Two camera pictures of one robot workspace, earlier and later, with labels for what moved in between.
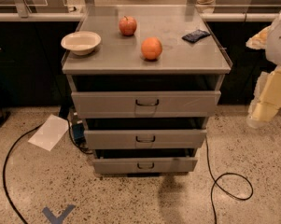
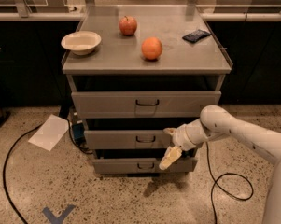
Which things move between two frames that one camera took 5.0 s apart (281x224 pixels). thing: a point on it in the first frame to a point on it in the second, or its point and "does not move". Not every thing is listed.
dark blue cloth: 196,35 does not move
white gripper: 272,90 to 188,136
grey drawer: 143,139 does not move
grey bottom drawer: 145,165 does not move
